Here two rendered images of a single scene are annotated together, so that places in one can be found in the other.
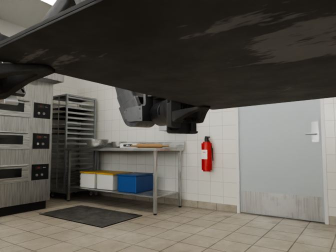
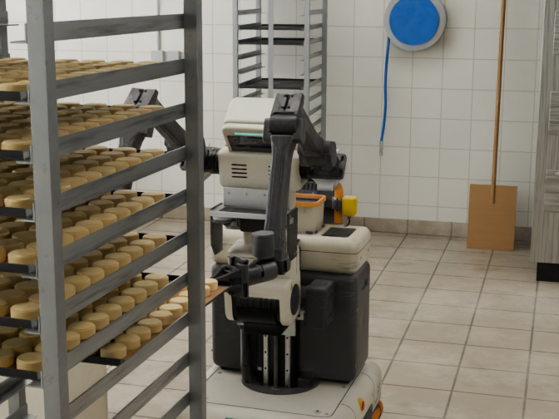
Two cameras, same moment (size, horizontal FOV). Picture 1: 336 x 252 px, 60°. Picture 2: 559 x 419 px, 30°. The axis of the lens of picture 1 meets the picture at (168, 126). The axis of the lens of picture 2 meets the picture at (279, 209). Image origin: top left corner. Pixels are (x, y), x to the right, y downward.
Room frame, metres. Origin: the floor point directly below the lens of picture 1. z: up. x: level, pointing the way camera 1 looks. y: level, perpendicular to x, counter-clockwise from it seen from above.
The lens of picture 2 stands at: (-0.13, -2.43, 1.66)
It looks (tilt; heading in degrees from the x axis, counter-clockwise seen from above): 12 degrees down; 71
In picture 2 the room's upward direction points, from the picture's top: straight up
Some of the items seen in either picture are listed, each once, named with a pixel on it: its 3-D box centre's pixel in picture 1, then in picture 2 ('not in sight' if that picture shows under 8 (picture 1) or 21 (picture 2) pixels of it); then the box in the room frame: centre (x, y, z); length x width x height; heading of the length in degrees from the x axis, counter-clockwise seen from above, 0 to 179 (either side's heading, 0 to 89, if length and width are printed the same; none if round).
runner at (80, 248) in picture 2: not in sight; (119, 224); (0.20, -0.57, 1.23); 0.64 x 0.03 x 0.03; 54
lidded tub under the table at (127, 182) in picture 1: (135, 182); not in sight; (4.51, 0.49, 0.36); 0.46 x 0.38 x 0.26; 148
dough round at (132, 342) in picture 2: not in sight; (127, 342); (0.22, -0.46, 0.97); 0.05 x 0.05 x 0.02
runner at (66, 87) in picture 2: not in sight; (115, 76); (0.20, -0.57, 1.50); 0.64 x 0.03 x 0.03; 54
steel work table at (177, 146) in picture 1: (121, 172); not in sight; (4.68, 0.74, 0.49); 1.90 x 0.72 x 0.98; 56
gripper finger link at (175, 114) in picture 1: (193, 102); (224, 278); (0.54, -0.05, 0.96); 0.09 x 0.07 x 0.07; 24
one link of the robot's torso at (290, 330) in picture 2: not in sight; (284, 308); (0.97, 0.73, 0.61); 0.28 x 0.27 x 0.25; 144
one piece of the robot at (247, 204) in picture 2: not in sight; (254, 223); (0.85, 0.67, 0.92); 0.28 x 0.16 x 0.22; 144
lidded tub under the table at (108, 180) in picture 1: (114, 180); not in sight; (4.76, 0.87, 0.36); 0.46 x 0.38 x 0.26; 146
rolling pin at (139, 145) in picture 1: (149, 145); not in sight; (4.21, 0.26, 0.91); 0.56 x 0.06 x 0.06; 85
